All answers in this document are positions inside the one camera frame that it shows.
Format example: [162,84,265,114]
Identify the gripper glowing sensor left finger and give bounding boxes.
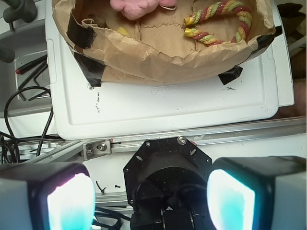
[0,162,95,230]

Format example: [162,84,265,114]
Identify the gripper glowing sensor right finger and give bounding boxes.
[207,156,307,230]

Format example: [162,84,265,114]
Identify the multicolored twisted rope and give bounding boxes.
[183,0,253,47]

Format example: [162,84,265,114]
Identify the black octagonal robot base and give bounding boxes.
[123,137,215,230]

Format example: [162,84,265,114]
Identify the white plastic bin lid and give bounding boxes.
[45,1,294,140]

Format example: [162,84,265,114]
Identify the grey tool tray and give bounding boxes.
[0,0,51,118]

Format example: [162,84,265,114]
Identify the black tape right lower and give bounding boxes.
[218,65,243,85]

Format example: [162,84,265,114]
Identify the black tape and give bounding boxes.
[67,14,96,49]
[218,65,243,85]
[73,52,105,87]

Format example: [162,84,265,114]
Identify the black tape left lower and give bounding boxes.
[73,52,105,87]

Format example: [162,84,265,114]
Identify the black tape left inner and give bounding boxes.
[67,14,96,49]

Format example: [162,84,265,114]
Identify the brown paper bag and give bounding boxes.
[52,0,275,84]

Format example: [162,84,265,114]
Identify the yellow sponge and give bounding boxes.
[117,26,130,36]

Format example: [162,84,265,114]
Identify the pink plush bunny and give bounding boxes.
[110,0,177,20]

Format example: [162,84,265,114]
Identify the aluminium frame rail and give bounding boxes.
[14,115,307,162]

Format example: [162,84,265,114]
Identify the red handled screwdriver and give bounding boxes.
[15,59,47,75]

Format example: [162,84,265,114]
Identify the grey clamp handle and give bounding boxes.
[3,0,37,32]

